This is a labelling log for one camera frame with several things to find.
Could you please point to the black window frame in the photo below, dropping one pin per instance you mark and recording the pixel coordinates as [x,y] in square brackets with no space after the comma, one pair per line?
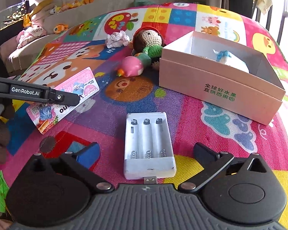
[270,21]

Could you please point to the glass cabinet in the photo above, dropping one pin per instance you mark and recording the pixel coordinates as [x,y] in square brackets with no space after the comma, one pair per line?
[7,14]

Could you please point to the white tissue pack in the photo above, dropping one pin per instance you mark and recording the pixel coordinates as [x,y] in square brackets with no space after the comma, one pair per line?
[235,64]

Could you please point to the white battery charger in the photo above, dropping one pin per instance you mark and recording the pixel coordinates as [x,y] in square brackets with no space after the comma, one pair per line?
[136,170]

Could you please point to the crochet doll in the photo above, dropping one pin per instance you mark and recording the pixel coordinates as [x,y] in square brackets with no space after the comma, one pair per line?
[146,39]

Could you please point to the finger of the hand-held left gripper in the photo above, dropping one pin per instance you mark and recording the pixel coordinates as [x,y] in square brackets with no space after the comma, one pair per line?
[62,98]

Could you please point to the small yellow plush toy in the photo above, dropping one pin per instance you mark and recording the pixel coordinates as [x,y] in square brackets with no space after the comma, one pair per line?
[54,10]

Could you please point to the pink cloth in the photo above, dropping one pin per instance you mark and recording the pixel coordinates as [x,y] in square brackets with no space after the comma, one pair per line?
[30,35]

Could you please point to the pink printed tissue packet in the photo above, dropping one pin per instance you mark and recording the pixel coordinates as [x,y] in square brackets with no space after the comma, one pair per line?
[84,81]

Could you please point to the orange plush toy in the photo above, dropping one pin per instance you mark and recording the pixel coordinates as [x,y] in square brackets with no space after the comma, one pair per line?
[70,4]
[86,0]

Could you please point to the teal cloth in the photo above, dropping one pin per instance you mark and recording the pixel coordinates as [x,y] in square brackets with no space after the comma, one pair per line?
[146,2]

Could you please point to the pink peach toy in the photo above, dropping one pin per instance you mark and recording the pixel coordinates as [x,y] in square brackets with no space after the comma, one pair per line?
[132,67]

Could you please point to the person's left forearm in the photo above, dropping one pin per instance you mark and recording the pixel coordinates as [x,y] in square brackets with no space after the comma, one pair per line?
[1,136]

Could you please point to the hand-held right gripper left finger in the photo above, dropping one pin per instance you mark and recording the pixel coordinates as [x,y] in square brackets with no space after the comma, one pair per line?
[88,155]

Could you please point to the yellow rabbit plush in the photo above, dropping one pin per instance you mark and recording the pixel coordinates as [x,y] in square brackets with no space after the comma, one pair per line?
[39,8]

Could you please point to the orange fish plush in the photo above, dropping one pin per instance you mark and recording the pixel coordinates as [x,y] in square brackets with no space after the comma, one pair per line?
[60,28]

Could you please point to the colourful printed play mat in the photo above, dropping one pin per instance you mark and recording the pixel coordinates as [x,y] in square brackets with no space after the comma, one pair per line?
[110,115]

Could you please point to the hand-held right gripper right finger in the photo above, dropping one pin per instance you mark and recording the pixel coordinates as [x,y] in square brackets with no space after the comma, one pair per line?
[204,152]

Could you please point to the green tape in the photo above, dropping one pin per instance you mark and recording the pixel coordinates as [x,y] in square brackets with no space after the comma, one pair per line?
[2,191]

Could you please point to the pink cardboard box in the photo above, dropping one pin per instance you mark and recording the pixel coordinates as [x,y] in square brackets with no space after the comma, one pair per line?
[206,76]

